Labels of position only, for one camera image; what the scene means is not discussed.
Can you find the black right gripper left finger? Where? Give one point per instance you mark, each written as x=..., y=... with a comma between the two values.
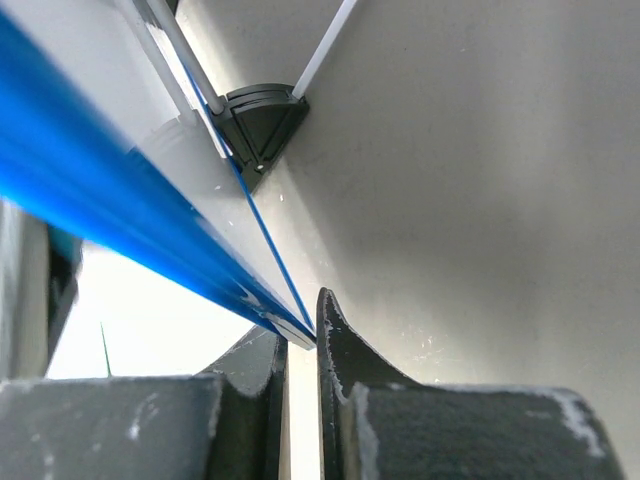
x=248, y=422

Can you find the blue-framed whiteboard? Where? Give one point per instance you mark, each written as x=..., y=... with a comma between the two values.
x=105, y=136

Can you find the black whiteboard corner bracket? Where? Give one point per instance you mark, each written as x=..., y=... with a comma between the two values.
x=256, y=124

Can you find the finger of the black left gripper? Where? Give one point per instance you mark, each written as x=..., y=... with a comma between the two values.
x=39, y=264

